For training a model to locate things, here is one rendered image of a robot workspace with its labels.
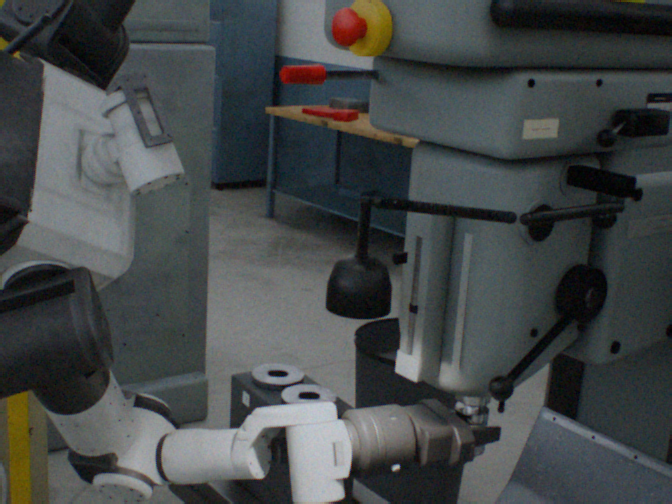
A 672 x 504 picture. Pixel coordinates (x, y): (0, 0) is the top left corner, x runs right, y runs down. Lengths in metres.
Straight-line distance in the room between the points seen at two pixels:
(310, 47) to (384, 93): 7.29
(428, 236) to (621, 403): 0.61
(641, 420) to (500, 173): 0.63
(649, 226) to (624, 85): 0.21
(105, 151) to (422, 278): 0.40
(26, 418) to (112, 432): 1.74
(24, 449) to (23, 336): 1.94
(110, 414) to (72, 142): 0.33
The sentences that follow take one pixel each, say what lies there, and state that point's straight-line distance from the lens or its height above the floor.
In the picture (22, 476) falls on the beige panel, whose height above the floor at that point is 0.35.
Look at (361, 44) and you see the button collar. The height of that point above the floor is 1.74.
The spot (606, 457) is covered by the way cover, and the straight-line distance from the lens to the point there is 1.64.
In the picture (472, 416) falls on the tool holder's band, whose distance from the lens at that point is 1.28.
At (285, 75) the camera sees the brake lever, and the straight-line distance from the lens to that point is 1.09.
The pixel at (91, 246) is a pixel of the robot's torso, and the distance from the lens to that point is 1.12.
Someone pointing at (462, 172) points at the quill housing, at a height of 1.60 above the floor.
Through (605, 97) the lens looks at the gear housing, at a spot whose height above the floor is 1.70.
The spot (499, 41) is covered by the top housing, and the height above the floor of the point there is 1.76.
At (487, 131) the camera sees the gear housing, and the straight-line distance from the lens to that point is 1.05.
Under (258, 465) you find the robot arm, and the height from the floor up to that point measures 1.21.
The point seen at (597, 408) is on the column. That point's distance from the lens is 1.65.
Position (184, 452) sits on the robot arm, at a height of 1.21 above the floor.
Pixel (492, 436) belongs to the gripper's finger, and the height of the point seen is 1.24.
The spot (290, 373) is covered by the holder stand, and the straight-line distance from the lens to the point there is 1.64.
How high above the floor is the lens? 1.80
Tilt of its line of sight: 15 degrees down
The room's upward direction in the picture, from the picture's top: 4 degrees clockwise
